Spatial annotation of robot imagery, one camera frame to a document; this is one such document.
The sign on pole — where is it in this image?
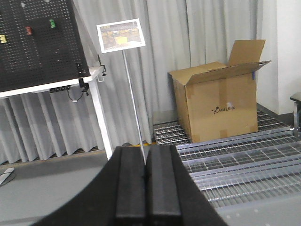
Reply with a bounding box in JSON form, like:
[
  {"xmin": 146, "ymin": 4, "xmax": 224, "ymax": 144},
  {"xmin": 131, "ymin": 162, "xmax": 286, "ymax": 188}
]
[{"xmin": 96, "ymin": 18, "xmax": 146, "ymax": 162}]

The white table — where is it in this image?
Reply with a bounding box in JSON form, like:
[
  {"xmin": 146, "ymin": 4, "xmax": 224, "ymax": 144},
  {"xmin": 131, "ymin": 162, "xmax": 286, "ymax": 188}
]
[{"xmin": 0, "ymin": 67, "xmax": 112, "ymax": 163}]

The cardboard box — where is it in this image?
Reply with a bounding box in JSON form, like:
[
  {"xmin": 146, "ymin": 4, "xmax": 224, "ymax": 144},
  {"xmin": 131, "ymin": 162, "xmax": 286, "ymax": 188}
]
[{"xmin": 169, "ymin": 40, "xmax": 268, "ymax": 143}]

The metal floor grating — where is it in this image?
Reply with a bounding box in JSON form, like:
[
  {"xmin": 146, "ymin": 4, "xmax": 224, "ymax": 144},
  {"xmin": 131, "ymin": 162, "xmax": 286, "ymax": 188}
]
[{"xmin": 154, "ymin": 111, "xmax": 301, "ymax": 208}]

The black pegboard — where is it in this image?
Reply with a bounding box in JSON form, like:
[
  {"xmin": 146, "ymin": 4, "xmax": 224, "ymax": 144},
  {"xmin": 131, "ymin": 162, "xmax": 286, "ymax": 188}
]
[{"xmin": 0, "ymin": 0, "xmax": 90, "ymax": 92}]

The grey curtain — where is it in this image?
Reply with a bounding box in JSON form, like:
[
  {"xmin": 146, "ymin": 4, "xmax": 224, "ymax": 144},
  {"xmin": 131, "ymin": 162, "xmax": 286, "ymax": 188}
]
[{"xmin": 0, "ymin": 0, "xmax": 278, "ymax": 165}]

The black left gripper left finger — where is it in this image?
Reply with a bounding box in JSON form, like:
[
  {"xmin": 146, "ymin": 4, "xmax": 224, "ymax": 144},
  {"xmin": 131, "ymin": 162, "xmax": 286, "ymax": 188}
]
[{"xmin": 115, "ymin": 147, "xmax": 146, "ymax": 226}]

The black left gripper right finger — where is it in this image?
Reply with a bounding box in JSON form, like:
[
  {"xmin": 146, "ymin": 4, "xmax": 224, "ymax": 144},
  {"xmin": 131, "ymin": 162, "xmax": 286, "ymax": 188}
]
[{"xmin": 146, "ymin": 145, "xmax": 182, "ymax": 226}]

